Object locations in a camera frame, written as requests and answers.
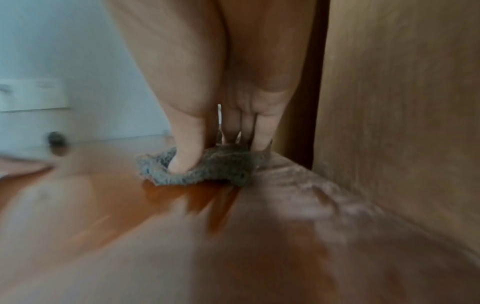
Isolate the grey knitted cleaning cloth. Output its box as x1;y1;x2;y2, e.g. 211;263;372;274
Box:
136;145;273;188

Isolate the small dark round object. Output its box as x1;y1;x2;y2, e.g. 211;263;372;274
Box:
46;131;70;149

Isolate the person's right hand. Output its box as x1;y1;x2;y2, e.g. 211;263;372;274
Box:
105;0;332;175

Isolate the wooden cabinet side panel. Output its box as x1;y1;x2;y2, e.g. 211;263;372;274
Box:
312;0;480;262

